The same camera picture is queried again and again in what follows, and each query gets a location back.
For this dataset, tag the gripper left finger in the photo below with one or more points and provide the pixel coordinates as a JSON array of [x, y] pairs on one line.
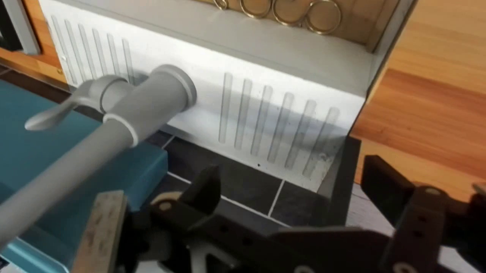
[[99, 243]]

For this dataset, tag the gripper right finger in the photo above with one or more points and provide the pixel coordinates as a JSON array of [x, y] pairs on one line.
[[424, 219]]

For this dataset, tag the grey toy kitchen tap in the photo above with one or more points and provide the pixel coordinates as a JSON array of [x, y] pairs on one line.
[[131, 114]]

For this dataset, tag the teal planter box near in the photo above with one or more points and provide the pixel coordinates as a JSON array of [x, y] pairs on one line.
[[55, 160]]

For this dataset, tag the white toy sink basin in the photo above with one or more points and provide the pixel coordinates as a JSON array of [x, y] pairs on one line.
[[272, 97]]

